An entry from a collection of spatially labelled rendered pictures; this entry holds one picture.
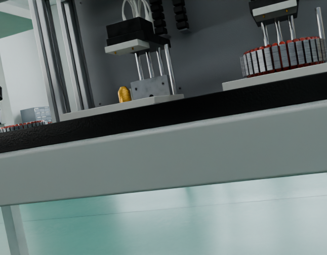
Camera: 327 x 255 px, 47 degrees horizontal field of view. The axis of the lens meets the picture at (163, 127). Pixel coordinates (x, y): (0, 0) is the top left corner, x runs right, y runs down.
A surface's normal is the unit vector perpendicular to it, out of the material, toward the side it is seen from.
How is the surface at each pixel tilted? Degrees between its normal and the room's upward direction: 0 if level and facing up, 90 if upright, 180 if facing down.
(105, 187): 90
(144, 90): 90
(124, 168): 90
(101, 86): 90
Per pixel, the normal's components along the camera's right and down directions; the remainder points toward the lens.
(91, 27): -0.32, 0.11
